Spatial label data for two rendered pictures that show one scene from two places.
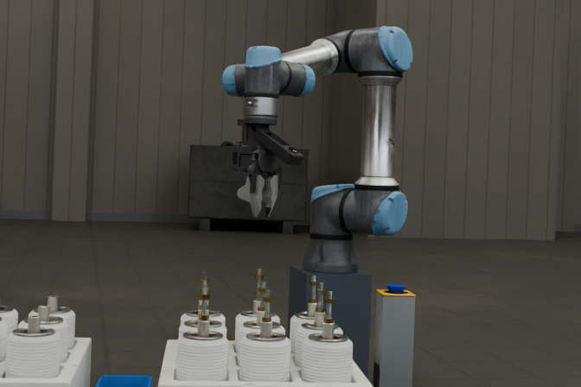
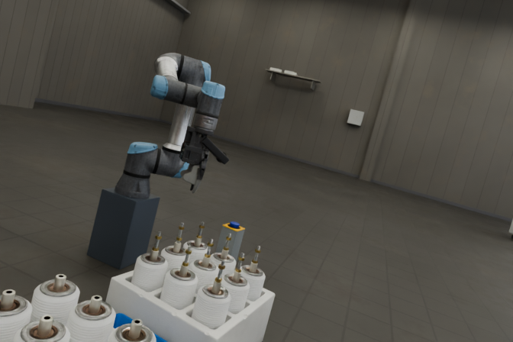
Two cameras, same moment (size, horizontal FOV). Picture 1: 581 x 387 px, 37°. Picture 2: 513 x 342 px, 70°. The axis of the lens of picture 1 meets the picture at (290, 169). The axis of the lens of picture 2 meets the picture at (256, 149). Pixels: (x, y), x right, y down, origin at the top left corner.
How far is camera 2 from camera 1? 1.49 m
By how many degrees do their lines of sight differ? 59
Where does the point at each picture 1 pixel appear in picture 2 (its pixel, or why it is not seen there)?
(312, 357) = (254, 285)
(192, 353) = (222, 308)
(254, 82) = (214, 108)
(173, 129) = not seen: outside the picture
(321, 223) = (140, 168)
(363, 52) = (191, 73)
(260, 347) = (245, 290)
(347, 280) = (150, 201)
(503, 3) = not seen: outside the picture
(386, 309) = (236, 238)
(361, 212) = (172, 166)
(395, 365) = not seen: hidden behind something
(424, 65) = not seen: outside the picture
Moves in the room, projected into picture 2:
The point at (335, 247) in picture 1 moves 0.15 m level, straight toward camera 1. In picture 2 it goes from (146, 182) to (168, 193)
